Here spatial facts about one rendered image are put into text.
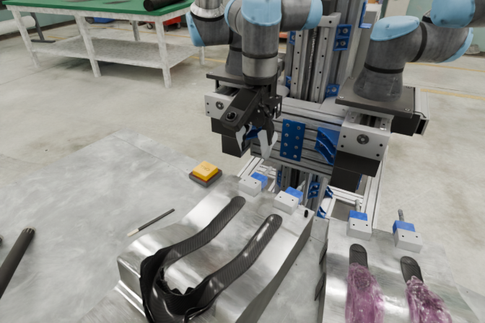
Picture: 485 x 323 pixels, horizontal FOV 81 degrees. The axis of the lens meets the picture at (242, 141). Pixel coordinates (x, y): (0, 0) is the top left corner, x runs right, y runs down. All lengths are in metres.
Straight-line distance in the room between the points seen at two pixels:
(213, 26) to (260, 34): 0.47
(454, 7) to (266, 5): 0.36
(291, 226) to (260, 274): 0.14
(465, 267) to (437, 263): 1.28
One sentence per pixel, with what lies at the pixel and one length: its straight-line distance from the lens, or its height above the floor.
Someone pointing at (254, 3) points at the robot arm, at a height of 1.35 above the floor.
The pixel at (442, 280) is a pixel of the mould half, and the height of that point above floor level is 0.86.
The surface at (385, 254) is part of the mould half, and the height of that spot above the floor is 0.86.
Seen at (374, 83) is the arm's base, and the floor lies 1.09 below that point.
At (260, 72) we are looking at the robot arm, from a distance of 0.59.
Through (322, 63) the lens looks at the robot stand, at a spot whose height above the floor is 1.10.
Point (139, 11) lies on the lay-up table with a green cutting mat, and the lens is 3.61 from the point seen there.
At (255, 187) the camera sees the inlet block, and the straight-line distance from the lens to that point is 0.75.
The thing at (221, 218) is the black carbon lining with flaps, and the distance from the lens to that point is 0.73.
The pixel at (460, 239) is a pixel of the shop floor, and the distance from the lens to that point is 2.22.
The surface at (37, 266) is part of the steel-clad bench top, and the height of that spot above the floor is 0.80.
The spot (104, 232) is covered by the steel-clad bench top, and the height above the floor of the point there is 0.80.
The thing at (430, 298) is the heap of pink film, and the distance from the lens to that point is 0.68.
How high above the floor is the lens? 1.43
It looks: 34 degrees down
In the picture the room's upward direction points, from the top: straight up
